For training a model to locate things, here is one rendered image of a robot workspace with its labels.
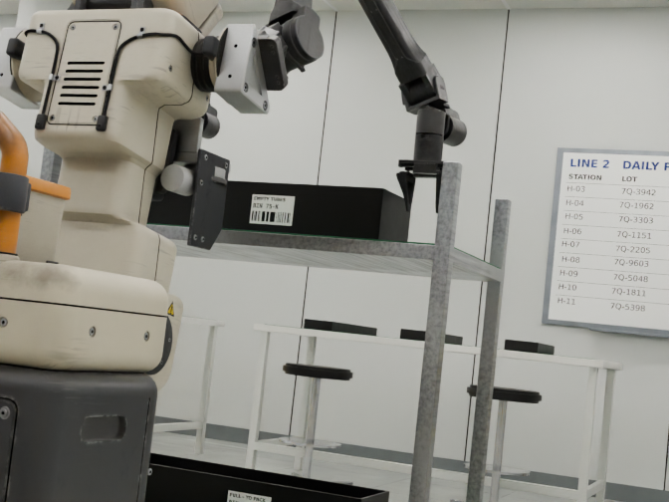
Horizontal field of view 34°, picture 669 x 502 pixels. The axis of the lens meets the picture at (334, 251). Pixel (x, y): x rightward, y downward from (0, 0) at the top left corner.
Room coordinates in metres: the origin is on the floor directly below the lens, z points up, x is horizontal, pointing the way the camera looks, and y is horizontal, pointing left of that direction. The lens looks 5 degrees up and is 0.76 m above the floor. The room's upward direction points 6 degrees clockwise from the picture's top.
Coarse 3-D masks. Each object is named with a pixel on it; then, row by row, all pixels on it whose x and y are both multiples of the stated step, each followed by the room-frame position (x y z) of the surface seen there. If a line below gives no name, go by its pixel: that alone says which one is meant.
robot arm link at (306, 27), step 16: (288, 0) 1.81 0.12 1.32; (304, 0) 1.83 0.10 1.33; (272, 16) 1.82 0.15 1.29; (288, 16) 1.80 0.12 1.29; (304, 16) 1.77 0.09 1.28; (288, 32) 1.75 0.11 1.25; (304, 32) 1.76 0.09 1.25; (320, 32) 1.80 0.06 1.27; (288, 48) 1.76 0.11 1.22; (304, 48) 1.75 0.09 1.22; (320, 48) 1.79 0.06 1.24; (304, 64) 1.78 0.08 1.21
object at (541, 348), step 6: (510, 342) 5.24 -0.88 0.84; (516, 342) 5.24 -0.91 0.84; (522, 342) 5.23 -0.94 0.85; (528, 342) 5.22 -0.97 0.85; (504, 348) 5.25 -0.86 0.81; (510, 348) 5.24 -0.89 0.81; (516, 348) 5.23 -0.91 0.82; (522, 348) 5.23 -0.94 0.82; (528, 348) 5.22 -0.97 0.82; (534, 348) 5.21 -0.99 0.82; (540, 348) 5.27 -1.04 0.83; (546, 348) 5.47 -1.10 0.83; (552, 348) 5.69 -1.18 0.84; (552, 354) 5.71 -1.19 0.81
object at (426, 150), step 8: (416, 136) 2.15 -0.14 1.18; (432, 136) 2.13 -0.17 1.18; (440, 136) 2.14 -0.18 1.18; (416, 144) 2.15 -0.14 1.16; (424, 144) 2.13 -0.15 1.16; (432, 144) 2.13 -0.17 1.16; (440, 144) 2.14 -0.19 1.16; (416, 152) 2.14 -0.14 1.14; (424, 152) 2.13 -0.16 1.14; (432, 152) 2.13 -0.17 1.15; (440, 152) 2.14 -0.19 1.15; (400, 160) 2.15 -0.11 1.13; (408, 160) 2.14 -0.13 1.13; (416, 160) 2.13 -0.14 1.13; (424, 160) 2.13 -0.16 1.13; (432, 160) 2.12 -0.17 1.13; (440, 160) 2.11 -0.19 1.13; (408, 168) 2.19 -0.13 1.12; (440, 168) 2.17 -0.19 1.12
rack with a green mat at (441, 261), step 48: (240, 240) 2.09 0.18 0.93; (288, 240) 2.06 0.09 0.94; (336, 240) 2.02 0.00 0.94; (384, 240) 1.99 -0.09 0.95; (432, 288) 1.95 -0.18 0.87; (432, 336) 1.94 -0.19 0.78; (432, 384) 1.94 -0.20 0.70; (480, 384) 2.34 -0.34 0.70; (432, 432) 1.94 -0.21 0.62; (480, 432) 2.33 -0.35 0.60; (480, 480) 2.33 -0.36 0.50
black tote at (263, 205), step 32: (256, 192) 2.22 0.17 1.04; (288, 192) 2.19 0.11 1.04; (320, 192) 2.16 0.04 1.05; (352, 192) 2.13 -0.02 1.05; (384, 192) 2.11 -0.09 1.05; (224, 224) 2.24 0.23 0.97; (256, 224) 2.21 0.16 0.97; (288, 224) 2.18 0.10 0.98; (320, 224) 2.16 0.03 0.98; (352, 224) 2.13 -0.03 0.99; (384, 224) 2.13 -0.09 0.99
